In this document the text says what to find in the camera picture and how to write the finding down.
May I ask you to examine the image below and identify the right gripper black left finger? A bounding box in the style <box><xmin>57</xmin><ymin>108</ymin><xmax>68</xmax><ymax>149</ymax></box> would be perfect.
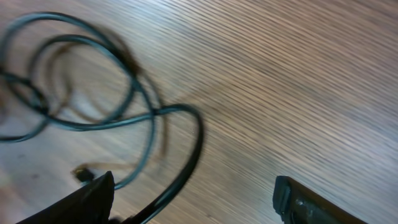
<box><xmin>18</xmin><ymin>171</ymin><xmax>115</xmax><ymax>224</ymax></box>

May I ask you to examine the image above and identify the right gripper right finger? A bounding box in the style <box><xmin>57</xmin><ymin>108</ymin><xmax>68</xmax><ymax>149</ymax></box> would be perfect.
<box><xmin>272</xmin><ymin>175</ymin><xmax>365</xmax><ymax>224</ymax></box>

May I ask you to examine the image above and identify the thick black USB cable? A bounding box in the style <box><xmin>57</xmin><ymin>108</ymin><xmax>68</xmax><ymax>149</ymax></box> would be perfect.
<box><xmin>0</xmin><ymin>11</ymin><xmax>205</xmax><ymax>224</ymax></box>

